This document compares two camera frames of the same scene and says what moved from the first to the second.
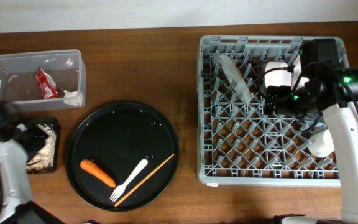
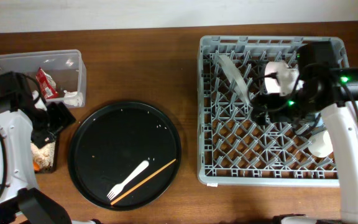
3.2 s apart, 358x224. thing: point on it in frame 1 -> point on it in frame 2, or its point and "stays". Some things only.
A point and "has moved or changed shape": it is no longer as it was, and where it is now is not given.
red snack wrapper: [46, 84] stays
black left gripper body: [43, 135] -> [49, 121]
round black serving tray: [122, 157] stays
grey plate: [237, 77] stays
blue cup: [310, 121] -> [320, 122]
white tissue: [74, 98] stays
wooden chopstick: [143, 180] has moved or changed shape
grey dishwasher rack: [238, 144] stays
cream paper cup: [321, 144] stays
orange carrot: [96, 170] -> [36, 166]
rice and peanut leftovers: [45, 159] stays
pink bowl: [277, 78] stays
